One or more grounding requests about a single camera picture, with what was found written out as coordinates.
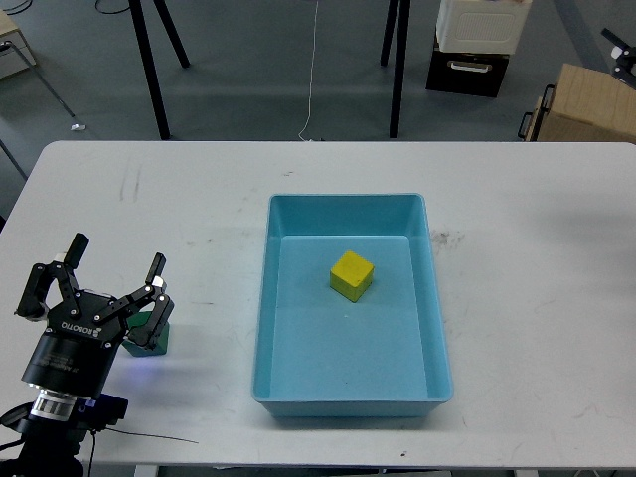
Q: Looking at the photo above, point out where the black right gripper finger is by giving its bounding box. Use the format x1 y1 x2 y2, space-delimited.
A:
601 28 635 82

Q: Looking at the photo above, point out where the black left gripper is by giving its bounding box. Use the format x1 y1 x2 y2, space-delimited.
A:
16 233 174 399

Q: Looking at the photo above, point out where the green wooden block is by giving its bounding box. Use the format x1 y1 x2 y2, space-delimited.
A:
122 311 170 358

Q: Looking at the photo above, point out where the yellow wooden block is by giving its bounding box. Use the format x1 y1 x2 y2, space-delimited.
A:
329 250 375 302

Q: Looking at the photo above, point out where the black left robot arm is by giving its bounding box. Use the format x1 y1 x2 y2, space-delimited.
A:
1 234 174 476

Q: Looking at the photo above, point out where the cardboard box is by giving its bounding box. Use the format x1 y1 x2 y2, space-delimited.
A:
518 64 635 143

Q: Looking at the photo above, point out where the black storage box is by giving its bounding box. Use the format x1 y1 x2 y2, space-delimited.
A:
425 41 511 97

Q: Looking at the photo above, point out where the light blue plastic box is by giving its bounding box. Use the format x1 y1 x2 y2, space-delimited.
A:
252 194 453 417

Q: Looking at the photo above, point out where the white storage crate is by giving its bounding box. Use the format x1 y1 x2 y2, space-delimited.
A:
435 1 532 55

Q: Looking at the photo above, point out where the black table leg right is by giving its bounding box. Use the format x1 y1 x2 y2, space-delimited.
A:
389 1 411 139

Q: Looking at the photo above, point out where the black table leg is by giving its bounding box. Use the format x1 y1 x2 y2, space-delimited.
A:
389 1 411 139
128 0 171 140

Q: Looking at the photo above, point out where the black angled leg right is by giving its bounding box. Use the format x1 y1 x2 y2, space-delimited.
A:
380 0 399 67

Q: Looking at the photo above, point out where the black angled leg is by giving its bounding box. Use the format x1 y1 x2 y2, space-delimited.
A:
153 0 191 69
380 0 399 67

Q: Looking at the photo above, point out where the wooden cabinet with metal legs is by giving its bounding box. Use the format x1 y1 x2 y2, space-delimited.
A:
0 9 79 120

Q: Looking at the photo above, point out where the black angled leg left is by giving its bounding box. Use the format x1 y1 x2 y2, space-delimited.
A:
153 0 191 69

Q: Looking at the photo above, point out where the black table leg left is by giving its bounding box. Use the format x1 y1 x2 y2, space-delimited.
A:
128 0 171 140

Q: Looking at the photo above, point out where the white hanging cable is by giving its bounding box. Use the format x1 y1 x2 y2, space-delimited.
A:
297 0 320 142

